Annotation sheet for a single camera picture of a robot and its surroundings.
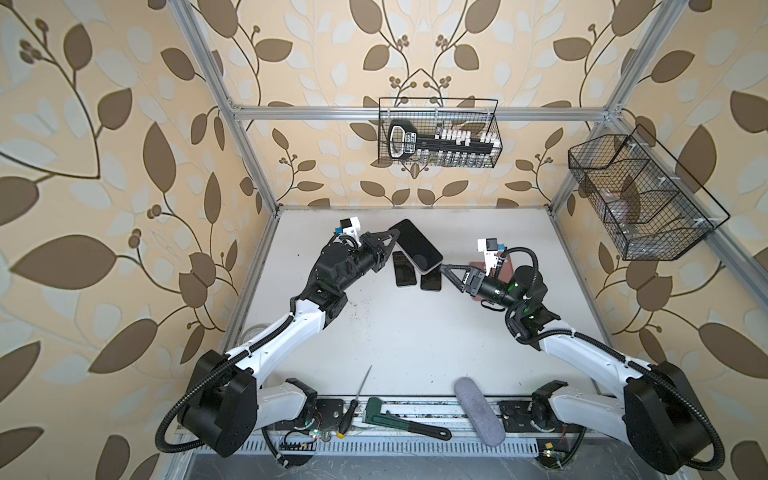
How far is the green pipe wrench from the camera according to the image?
72 centimetres

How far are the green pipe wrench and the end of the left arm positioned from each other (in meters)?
0.35

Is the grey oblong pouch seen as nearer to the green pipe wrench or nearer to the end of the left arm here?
the green pipe wrench

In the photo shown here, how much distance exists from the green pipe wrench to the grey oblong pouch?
8 cm

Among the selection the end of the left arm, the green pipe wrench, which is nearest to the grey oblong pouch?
the green pipe wrench

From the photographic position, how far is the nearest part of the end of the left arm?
591 millimetres

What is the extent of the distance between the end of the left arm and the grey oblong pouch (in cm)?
40

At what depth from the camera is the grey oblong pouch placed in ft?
2.31
